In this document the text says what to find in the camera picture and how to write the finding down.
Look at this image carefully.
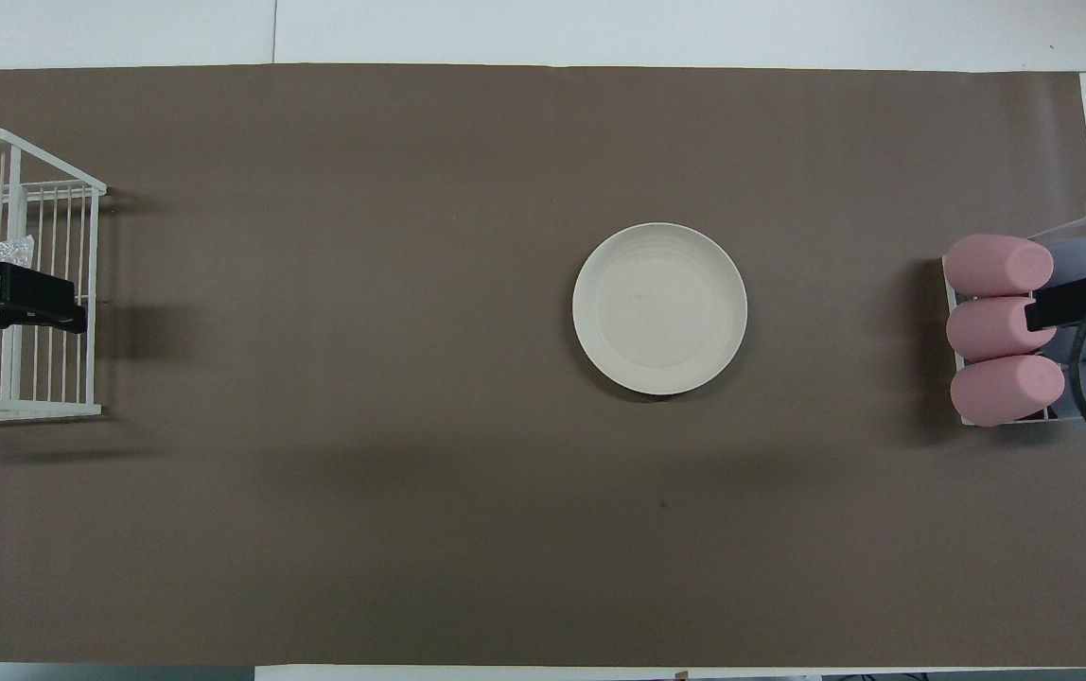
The cream round plate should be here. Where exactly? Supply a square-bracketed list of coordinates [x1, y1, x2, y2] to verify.
[572, 222, 749, 396]

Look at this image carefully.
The brown table mat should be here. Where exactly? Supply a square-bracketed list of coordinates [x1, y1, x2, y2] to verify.
[0, 64, 1086, 668]

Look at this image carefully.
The pink cup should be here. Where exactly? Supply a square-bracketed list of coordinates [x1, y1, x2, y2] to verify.
[942, 234, 1056, 299]
[946, 296, 1057, 362]
[950, 355, 1067, 428]

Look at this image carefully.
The white wire dish rack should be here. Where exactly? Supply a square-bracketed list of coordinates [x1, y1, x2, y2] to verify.
[0, 127, 109, 424]

